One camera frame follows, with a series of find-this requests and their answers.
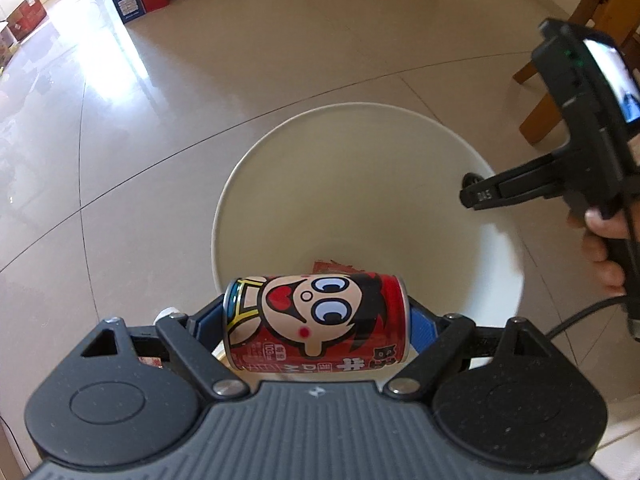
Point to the person's right hand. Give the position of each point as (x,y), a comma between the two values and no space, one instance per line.
(595,255)

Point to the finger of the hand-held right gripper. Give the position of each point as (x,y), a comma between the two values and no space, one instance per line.
(480,197)
(525,165)

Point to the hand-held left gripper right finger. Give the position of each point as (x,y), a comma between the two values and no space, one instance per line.
(424,331)

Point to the white round trash bin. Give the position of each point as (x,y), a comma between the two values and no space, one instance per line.
(360,180)

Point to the red box far left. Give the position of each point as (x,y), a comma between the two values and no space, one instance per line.
(29,16)

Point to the red clear snack wrapper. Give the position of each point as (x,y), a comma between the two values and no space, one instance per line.
(336,266)

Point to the wooden chair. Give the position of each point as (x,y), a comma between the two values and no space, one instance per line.
(542,110)

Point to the red cartoon drink can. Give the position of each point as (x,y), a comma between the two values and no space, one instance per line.
(320,320)

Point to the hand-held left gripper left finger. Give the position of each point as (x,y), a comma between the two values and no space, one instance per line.
(210,321)

